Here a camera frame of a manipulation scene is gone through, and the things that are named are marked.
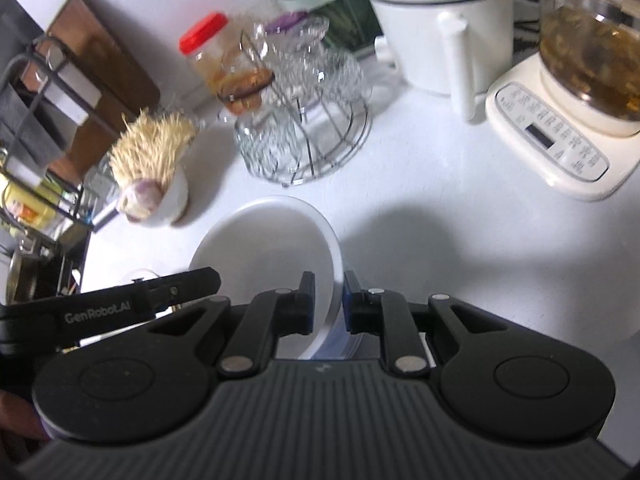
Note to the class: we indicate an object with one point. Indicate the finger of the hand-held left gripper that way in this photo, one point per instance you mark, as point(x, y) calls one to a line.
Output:
point(185, 287)

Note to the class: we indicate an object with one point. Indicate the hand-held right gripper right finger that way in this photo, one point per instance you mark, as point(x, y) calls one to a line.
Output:
point(352, 305)

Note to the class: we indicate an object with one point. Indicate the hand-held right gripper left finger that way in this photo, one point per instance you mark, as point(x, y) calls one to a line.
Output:
point(306, 305)

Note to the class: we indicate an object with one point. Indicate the pale lavender plastic bowl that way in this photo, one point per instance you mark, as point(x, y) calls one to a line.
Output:
point(350, 342)

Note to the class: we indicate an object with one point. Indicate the white deep plate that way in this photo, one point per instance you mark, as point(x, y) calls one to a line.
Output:
point(260, 245)

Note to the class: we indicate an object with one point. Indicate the person's left hand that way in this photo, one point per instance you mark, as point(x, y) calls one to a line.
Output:
point(20, 415)

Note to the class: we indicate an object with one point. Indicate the steel saucepan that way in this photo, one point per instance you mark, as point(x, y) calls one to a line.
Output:
point(25, 275)

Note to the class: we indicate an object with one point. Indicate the white bowl with vegetables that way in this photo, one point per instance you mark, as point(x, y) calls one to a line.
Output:
point(170, 200)

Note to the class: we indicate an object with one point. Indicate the cut purple onion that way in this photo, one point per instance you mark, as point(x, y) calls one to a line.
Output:
point(140, 199)

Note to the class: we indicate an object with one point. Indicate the yellow detergent bottle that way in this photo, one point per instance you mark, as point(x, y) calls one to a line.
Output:
point(30, 205)

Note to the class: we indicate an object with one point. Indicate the enoki mushroom bunch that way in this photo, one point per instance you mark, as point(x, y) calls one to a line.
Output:
point(150, 145)

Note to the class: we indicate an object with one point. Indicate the grey patterned towel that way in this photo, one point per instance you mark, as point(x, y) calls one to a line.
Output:
point(25, 130)

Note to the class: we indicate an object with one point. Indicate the white utensil holder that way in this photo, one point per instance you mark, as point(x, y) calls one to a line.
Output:
point(75, 92)

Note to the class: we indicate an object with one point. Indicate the wooden cutting board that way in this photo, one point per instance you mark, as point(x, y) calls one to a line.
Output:
point(110, 70)

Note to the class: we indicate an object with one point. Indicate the clear jar with red lid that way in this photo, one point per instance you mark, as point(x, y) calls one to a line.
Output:
point(225, 60)

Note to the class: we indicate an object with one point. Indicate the cream kettle base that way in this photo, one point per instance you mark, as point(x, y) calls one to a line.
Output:
point(545, 135)

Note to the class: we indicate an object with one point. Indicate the white pot with lid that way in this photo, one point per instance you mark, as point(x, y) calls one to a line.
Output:
point(435, 35)

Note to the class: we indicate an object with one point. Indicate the green chopstick holder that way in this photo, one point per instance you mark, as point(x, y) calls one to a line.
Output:
point(340, 15)

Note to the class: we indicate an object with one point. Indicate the glass kettle jug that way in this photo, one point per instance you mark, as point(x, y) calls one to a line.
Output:
point(590, 40)

